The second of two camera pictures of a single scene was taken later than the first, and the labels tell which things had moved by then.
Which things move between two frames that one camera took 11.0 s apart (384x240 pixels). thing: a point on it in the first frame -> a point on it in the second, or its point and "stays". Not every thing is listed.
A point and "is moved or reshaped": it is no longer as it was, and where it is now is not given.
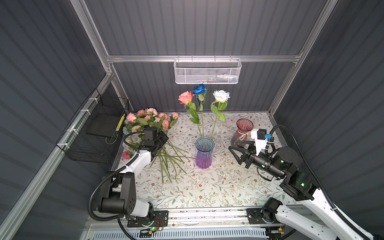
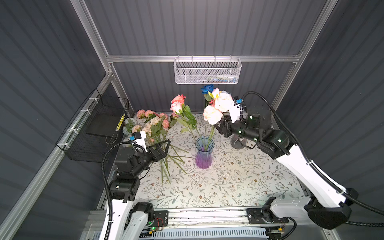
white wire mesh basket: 204,71 stays
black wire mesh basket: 90,137 stays
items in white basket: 219,78 stays
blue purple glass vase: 203,157 stays
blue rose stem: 200,91 -> 207,91
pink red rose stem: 185,97 is moved or reshaped
